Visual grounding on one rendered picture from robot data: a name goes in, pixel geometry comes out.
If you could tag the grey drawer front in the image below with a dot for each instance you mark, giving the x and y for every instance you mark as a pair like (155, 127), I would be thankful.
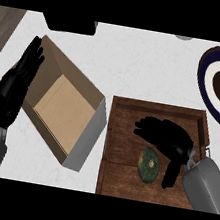
(88, 139)

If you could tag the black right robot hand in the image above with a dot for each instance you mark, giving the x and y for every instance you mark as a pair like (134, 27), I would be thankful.
(168, 135)

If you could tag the black appliance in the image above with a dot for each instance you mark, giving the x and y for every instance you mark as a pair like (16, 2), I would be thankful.
(70, 24)

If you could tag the brown wooden cabinet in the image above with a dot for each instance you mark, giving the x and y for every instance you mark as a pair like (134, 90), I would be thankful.
(3, 30)

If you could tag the open wooden drawer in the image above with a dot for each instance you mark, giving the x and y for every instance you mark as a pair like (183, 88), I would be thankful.
(65, 108)

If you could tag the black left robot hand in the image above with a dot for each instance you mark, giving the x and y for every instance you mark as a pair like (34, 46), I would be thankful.
(12, 89)

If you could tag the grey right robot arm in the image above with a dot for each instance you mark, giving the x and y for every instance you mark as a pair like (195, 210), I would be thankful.
(205, 187)

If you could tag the green squash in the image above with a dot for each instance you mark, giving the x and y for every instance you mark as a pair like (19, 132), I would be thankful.
(148, 165)

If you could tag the brown wooden tray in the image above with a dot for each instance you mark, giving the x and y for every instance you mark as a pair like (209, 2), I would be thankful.
(121, 157)

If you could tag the grey round object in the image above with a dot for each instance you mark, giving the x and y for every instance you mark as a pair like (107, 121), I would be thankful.
(184, 37)

